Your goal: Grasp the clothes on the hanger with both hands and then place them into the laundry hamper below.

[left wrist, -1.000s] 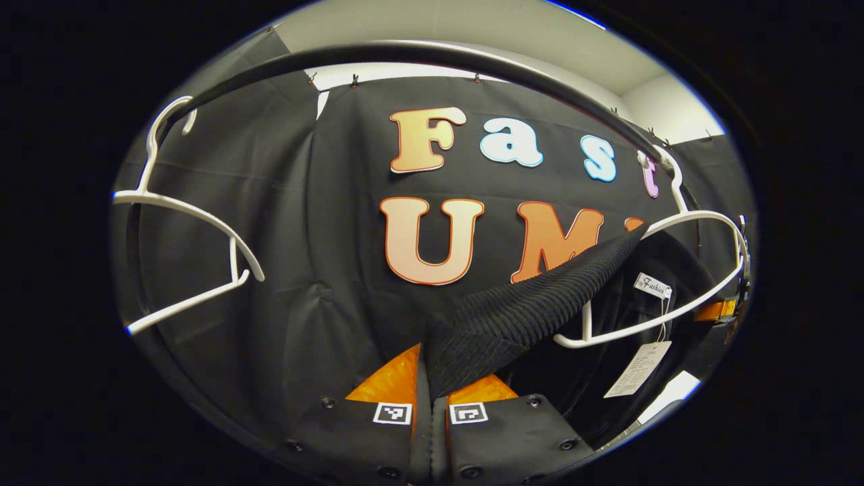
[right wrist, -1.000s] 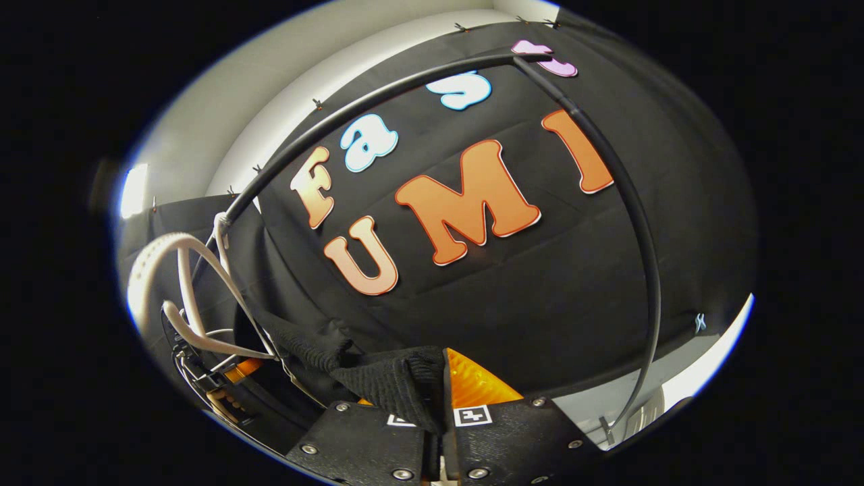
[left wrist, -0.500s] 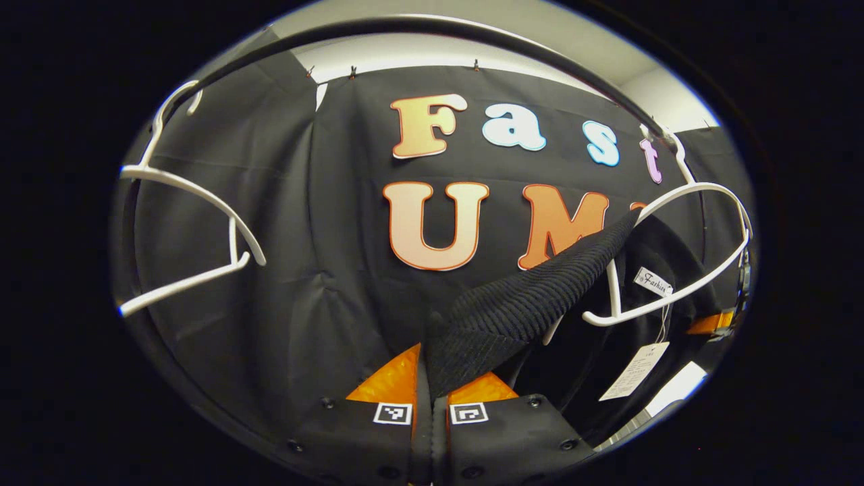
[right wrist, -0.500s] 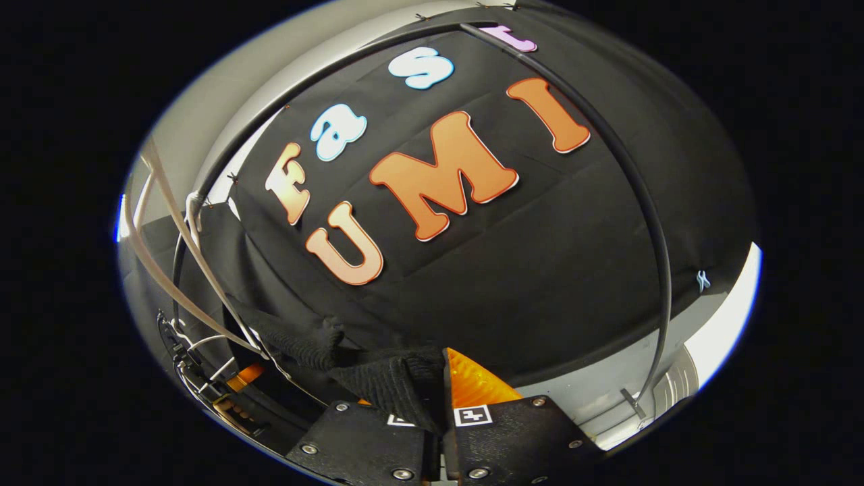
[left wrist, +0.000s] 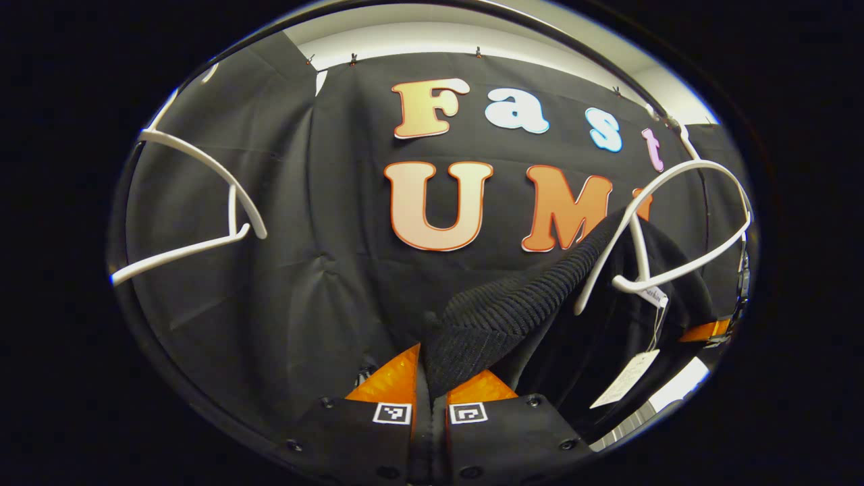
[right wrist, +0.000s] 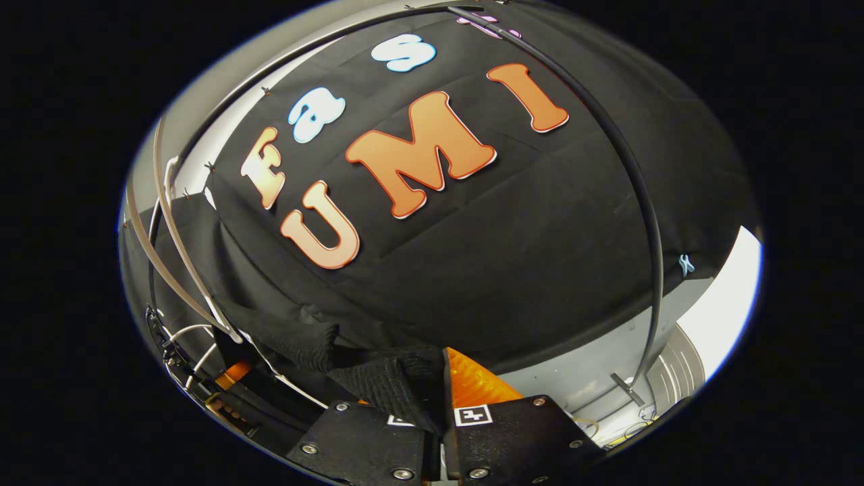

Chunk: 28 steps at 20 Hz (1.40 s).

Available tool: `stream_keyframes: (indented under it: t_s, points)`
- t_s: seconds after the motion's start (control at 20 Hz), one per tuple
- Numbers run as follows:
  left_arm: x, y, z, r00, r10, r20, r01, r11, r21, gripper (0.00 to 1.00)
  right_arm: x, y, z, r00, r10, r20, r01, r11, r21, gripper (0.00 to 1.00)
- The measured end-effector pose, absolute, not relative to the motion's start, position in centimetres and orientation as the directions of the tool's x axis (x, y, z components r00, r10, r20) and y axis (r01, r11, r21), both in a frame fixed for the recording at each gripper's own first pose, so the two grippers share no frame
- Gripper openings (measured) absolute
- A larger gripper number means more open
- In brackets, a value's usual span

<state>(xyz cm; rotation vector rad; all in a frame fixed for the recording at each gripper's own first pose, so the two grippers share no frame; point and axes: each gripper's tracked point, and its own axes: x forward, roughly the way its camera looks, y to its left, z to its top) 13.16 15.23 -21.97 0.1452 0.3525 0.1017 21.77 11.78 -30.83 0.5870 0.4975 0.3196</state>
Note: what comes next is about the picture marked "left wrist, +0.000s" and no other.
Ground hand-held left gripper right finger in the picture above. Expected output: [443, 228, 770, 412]
[442, 368, 595, 483]

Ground row of small cloth clips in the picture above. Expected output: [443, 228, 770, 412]
[304, 46, 625, 99]

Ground black backdrop cloth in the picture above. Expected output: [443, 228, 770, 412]
[111, 30, 750, 446]

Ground white plastic hanger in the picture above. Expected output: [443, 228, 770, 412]
[111, 64, 269, 286]
[574, 125, 753, 316]

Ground black knit sweater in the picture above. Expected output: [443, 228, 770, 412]
[418, 206, 740, 439]

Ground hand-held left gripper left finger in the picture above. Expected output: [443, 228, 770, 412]
[280, 344, 421, 483]

